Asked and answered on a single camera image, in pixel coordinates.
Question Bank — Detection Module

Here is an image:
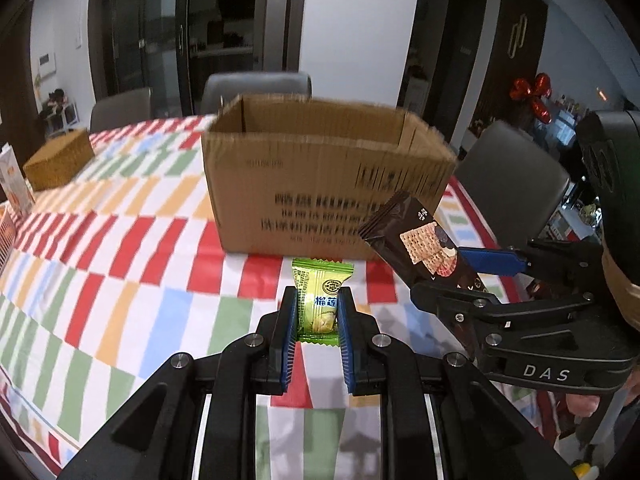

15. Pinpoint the colourful checked tablecloth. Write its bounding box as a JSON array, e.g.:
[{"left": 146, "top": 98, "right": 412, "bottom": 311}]
[{"left": 0, "top": 114, "right": 566, "bottom": 480}]

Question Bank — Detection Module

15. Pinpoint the dark cabinet door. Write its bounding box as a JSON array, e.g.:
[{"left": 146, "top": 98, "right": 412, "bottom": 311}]
[{"left": 487, "top": 0, "right": 551, "bottom": 126}]

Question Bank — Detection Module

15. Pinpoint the person's right forearm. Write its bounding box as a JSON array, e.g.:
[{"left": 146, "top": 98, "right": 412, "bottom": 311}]
[{"left": 602, "top": 247, "right": 640, "bottom": 333}]

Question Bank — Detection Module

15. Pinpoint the dark brown biscuit packet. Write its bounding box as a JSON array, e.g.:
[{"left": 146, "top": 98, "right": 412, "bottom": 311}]
[{"left": 357, "top": 191, "right": 491, "bottom": 296}]

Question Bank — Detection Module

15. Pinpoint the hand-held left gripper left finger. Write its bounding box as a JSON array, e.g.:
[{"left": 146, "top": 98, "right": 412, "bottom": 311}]
[{"left": 57, "top": 285, "right": 301, "bottom": 480}]

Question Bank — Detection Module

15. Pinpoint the small white shelf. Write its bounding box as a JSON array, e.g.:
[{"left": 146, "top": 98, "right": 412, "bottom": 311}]
[{"left": 42, "top": 101, "right": 81, "bottom": 138}]

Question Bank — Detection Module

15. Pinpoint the person's right hand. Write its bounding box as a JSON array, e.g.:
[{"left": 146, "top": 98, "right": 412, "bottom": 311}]
[{"left": 565, "top": 392, "right": 603, "bottom": 420}]

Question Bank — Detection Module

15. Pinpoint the dark framed glass door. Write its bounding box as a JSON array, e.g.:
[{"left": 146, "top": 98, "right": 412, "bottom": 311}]
[{"left": 90, "top": 0, "right": 311, "bottom": 116}]

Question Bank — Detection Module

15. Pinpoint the brown entrance door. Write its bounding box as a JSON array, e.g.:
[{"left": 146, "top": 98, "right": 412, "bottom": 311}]
[{"left": 0, "top": 0, "right": 38, "bottom": 161}]

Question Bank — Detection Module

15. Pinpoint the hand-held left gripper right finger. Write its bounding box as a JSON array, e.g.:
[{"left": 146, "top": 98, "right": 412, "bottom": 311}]
[{"left": 337, "top": 287, "right": 576, "bottom": 480}]

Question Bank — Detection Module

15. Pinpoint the brown woven box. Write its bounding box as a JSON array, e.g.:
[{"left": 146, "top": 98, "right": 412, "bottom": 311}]
[{"left": 22, "top": 128, "right": 96, "bottom": 192}]

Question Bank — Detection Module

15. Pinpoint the green snack packet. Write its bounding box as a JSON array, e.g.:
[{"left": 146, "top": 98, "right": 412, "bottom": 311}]
[{"left": 291, "top": 257, "right": 355, "bottom": 347}]

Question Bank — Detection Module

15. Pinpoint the white orange drink carton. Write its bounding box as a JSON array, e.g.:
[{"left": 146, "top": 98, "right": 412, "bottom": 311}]
[{"left": 0, "top": 142, "right": 36, "bottom": 213}]

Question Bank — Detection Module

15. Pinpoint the brown cardboard box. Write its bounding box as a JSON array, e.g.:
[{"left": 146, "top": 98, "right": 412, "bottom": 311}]
[{"left": 201, "top": 94, "right": 458, "bottom": 261}]

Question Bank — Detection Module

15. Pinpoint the dark interior door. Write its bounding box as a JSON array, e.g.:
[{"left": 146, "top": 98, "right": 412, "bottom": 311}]
[{"left": 427, "top": 0, "right": 490, "bottom": 146}]

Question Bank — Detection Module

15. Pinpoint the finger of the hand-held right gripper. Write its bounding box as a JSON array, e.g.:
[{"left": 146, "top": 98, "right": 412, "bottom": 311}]
[
  {"left": 410, "top": 280, "right": 603, "bottom": 348},
  {"left": 457, "top": 237, "right": 608, "bottom": 306}
]

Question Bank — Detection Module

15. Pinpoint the grey dining chair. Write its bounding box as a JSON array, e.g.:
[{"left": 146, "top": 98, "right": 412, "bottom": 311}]
[
  {"left": 452, "top": 120, "right": 573, "bottom": 253},
  {"left": 90, "top": 86, "right": 153, "bottom": 133},
  {"left": 200, "top": 71, "right": 313, "bottom": 116}
]

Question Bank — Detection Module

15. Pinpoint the red balloon decoration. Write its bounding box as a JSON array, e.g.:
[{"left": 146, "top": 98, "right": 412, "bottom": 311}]
[{"left": 509, "top": 73, "right": 555, "bottom": 123}]

